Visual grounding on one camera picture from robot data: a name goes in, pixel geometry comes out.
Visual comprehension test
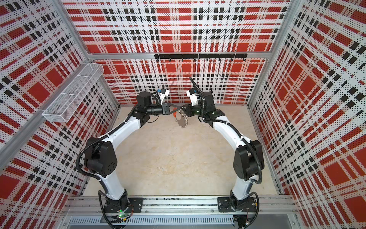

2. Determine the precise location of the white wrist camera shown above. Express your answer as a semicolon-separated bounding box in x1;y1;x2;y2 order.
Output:
157;88;170;105
186;88;204;106

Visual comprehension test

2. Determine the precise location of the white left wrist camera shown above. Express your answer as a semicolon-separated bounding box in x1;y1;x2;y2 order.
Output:
157;88;170;105

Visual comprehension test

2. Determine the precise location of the white wire mesh basket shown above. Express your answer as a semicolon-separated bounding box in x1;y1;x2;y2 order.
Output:
43;63;104;123

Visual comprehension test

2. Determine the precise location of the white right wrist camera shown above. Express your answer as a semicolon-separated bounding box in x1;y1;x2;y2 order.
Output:
186;88;204;106

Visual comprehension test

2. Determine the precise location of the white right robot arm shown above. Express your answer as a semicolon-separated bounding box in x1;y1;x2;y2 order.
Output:
183;88;265;212

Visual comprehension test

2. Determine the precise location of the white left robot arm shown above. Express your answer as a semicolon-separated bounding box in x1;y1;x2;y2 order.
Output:
77;89;182;212

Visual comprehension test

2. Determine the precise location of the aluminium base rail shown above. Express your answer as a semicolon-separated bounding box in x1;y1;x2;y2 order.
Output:
61;196;298;227

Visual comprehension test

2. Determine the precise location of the red-handled key organizer ring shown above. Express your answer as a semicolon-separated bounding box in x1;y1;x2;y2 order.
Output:
172;108;189;129

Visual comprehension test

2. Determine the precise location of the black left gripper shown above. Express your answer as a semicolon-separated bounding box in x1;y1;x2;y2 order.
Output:
147;102;181;115

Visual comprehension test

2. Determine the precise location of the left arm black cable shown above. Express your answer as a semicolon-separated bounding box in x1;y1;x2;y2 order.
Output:
75;91;161;179

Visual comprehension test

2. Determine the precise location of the black hook rail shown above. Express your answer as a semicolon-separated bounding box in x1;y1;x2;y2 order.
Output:
154;53;248;61

